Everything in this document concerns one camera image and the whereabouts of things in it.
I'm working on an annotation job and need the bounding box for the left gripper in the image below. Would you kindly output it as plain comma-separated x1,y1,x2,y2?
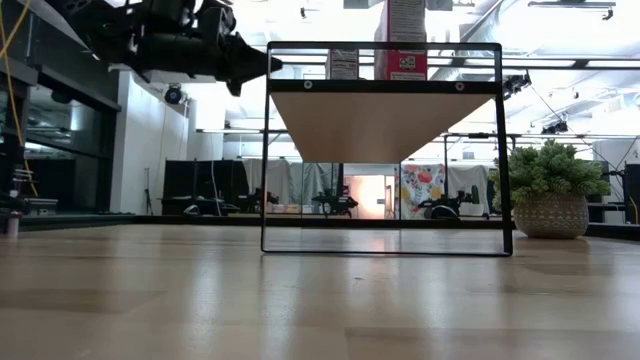
202,5,284,97

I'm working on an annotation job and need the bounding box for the purple Raisin Bran cereal box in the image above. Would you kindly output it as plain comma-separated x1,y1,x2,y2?
327,48,361,81

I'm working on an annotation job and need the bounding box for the red Froot Loops cereal box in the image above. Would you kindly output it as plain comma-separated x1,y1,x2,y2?
374,0,429,81

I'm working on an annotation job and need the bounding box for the grey hanging drape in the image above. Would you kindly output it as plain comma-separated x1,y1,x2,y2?
242,158,341,207

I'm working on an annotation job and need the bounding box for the floral patterned cloth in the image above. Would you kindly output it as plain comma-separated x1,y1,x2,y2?
399,163,447,220

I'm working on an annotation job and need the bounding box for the black ceiling spotlight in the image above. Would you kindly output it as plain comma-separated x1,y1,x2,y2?
539,119,571,136
502,69,533,101

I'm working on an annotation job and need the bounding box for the grey tray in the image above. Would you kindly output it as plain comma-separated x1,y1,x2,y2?
22,197,60,217

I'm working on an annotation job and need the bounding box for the small white cylinder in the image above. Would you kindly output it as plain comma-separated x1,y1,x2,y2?
5,209,22,237

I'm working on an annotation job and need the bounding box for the round green potted plant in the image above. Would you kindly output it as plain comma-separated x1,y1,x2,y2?
488,139,612,240

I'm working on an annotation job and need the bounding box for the wooden shelf black metal frame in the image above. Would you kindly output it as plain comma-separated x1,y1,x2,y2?
259,41,515,258

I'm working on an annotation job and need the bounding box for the black metal table frame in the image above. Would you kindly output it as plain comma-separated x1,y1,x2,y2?
0,212,640,241

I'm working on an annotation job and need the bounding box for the yellow hanging cable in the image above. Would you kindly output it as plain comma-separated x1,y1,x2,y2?
0,0,40,199

